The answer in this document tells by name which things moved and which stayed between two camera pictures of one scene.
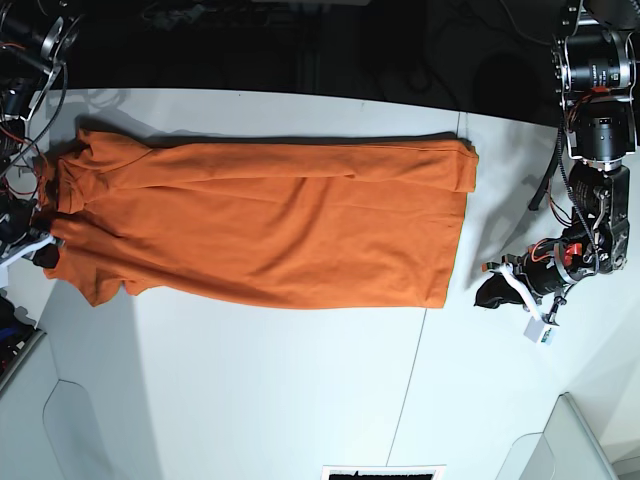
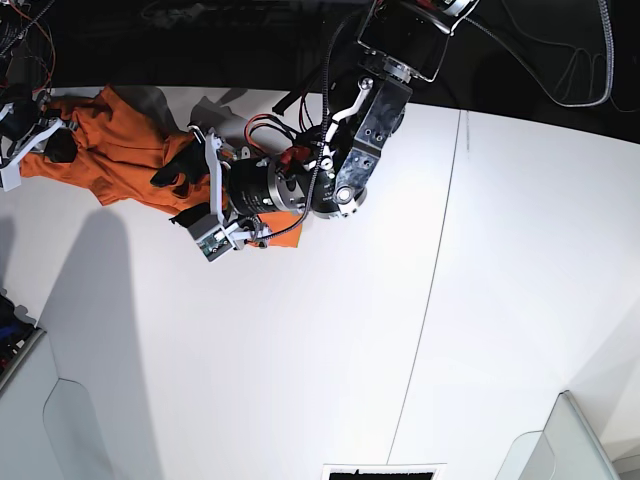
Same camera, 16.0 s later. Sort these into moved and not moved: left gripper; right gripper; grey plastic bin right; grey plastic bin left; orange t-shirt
Moved: orange t-shirt; right gripper; left gripper
Not moved: grey plastic bin left; grey plastic bin right
